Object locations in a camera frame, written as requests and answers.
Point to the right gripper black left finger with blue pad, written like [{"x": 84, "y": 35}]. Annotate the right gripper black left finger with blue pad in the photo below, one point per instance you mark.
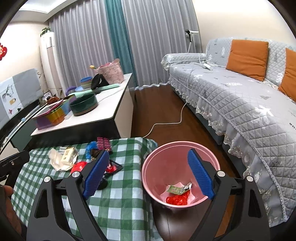
[{"x": 48, "y": 220}]

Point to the dark green round bowl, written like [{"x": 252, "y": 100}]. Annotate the dark green round bowl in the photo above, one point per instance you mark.
[{"x": 84, "y": 104}]

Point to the green plant on conditioner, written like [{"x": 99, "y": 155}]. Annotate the green plant on conditioner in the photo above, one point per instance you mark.
[{"x": 45, "y": 30}]

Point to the pink quilted basket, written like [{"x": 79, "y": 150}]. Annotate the pink quilted basket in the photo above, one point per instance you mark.
[{"x": 111, "y": 71}]

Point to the white coffee table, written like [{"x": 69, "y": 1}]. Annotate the white coffee table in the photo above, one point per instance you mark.
[{"x": 111, "y": 119}]

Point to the large red plastic bag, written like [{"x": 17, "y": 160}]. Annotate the large red plastic bag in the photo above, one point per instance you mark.
[{"x": 178, "y": 199}]

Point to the orange cushion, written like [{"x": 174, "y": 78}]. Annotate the orange cushion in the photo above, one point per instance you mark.
[
  {"x": 249, "y": 58},
  {"x": 288, "y": 83}
]

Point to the brown patterned snack wrapper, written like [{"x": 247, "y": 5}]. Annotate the brown patterned snack wrapper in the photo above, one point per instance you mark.
[{"x": 95, "y": 153}]

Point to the pink blister pack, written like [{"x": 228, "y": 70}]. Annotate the pink blister pack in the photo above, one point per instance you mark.
[{"x": 104, "y": 144}]

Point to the white floor air conditioner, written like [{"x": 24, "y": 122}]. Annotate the white floor air conditioner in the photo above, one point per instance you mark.
[{"x": 51, "y": 64}]

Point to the grey quilted sofa cover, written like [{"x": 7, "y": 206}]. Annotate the grey quilted sofa cover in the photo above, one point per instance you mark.
[{"x": 256, "y": 120}]

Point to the green flat tray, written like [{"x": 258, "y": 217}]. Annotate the green flat tray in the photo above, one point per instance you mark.
[{"x": 96, "y": 91}]

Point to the colourful plastic storage basket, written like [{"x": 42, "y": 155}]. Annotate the colourful plastic storage basket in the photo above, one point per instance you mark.
[{"x": 53, "y": 114}]

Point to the green snack wrapper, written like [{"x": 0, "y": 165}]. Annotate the green snack wrapper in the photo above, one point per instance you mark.
[{"x": 179, "y": 190}]

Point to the blue plastic wrapper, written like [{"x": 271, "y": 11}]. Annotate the blue plastic wrapper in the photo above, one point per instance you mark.
[{"x": 91, "y": 146}]

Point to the green white checkered tablecloth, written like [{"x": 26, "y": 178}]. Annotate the green white checkered tablecloth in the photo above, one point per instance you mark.
[{"x": 123, "y": 209}]

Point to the person's left hand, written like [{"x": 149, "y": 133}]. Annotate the person's left hand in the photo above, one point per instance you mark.
[{"x": 10, "y": 213}]

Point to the red chinese knot decoration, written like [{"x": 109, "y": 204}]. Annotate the red chinese knot decoration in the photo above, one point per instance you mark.
[{"x": 3, "y": 51}]

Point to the white crumpled paper packaging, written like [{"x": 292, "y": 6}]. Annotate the white crumpled paper packaging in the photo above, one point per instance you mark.
[{"x": 64, "y": 159}]

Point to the teal curtain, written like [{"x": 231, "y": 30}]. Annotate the teal curtain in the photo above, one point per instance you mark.
[{"x": 120, "y": 38}]

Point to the small red plastic bag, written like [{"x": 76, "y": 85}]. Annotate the small red plastic bag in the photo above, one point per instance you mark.
[{"x": 78, "y": 167}]

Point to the pink plastic trash bin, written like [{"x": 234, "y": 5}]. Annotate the pink plastic trash bin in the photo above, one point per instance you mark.
[{"x": 168, "y": 165}]

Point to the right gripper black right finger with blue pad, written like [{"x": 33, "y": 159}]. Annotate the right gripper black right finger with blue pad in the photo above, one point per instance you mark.
[{"x": 249, "y": 220}]

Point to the covered television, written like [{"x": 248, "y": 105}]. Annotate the covered television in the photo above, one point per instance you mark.
[{"x": 17, "y": 92}]

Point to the stacked coloured bowls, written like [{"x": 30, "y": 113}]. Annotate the stacked coloured bowls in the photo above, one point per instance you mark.
[{"x": 86, "y": 82}]

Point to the grey curtain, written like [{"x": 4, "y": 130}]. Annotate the grey curtain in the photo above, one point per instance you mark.
[{"x": 155, "y": 28}]

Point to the black round object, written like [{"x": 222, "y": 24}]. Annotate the black round object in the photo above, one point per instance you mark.
[{"x": 98, "y": 81}]

